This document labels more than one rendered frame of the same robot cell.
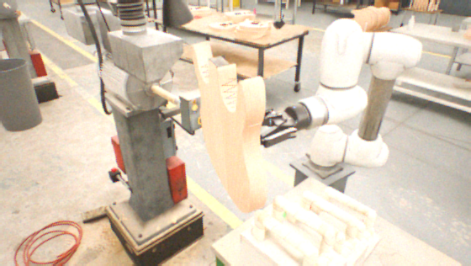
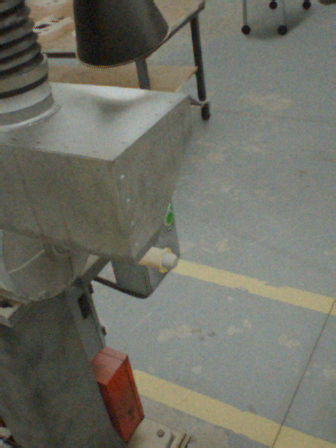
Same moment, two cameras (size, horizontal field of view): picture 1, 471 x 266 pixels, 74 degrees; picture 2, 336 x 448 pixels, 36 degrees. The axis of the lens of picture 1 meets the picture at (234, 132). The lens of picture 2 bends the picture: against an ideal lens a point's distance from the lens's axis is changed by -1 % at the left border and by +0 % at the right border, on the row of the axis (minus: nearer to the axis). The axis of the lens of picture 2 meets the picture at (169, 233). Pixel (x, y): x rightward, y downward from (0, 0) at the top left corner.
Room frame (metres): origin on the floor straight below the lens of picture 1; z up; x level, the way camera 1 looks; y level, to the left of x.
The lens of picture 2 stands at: (0.62, 0.39, 1.78)
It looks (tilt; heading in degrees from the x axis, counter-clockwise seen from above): 37 degrees down; 347
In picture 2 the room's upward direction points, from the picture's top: 10 degrees counter-clockwise
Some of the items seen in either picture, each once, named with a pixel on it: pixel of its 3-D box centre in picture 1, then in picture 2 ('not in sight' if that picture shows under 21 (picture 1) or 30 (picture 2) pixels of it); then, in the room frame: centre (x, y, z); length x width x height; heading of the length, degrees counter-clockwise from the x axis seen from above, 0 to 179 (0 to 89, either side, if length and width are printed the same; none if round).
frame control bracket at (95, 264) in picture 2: (177, 110); (100, 256); (1.61, 0.33, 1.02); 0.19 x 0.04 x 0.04; 132
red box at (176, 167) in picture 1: (169, 172); (93, 380); (1.71, 0.45, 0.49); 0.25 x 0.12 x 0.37; 42
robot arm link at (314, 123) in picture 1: (309, 113); not in sight; (0.80, -0.22, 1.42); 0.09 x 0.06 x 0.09; 24
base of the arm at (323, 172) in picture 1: (320, 161); not in sight; (1.51, -0.51, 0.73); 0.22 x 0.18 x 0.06; 34
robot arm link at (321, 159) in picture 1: (328, 143); not in sight; (1.49, -0.53, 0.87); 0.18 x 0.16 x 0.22; 68
